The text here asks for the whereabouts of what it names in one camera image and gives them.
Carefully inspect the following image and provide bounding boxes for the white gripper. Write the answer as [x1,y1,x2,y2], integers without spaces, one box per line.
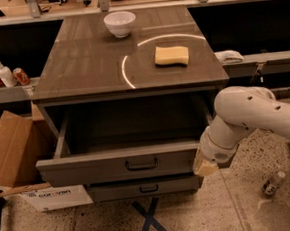
[192,127,239,177]

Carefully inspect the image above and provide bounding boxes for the grey top drawer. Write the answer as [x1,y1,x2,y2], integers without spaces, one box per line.
[37,97,210,187]

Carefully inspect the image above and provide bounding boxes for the grey drawer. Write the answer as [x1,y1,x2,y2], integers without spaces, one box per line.
[87,173,203,203]
[37,97,210,187]

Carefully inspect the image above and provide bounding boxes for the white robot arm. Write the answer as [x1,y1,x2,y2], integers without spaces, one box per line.
[193,86,290,177]

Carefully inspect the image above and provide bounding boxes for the grey drawer cabinet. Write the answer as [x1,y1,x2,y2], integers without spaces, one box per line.
[25,1,239,208]

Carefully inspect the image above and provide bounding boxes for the grey lower drawer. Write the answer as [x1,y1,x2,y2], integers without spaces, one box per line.
[87,173,203,203]

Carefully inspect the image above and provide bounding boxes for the clear plastic bottle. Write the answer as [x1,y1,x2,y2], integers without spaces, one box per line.
[262,171,286,196]

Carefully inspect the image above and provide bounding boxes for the folded white cloth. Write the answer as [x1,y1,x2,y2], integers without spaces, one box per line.
[214,50,244,64]

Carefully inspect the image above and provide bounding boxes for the yellow sponge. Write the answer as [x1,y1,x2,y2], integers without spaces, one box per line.
[154,46,190,65]

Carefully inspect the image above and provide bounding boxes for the white printed box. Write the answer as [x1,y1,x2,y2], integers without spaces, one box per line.
[20,185,93,212]

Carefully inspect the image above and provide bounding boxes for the white ceramic bowl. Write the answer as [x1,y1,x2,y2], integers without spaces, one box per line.
[103,11,136,38]

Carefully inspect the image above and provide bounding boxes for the brown cardboard box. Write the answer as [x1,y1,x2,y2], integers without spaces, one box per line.
[0,110,56,187]

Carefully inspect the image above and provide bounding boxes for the red soda can right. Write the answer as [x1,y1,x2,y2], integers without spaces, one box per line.
[12,67,31,86]

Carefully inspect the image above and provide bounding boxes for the white pump bottle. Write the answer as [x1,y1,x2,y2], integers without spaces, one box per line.
[0,61,17,87]

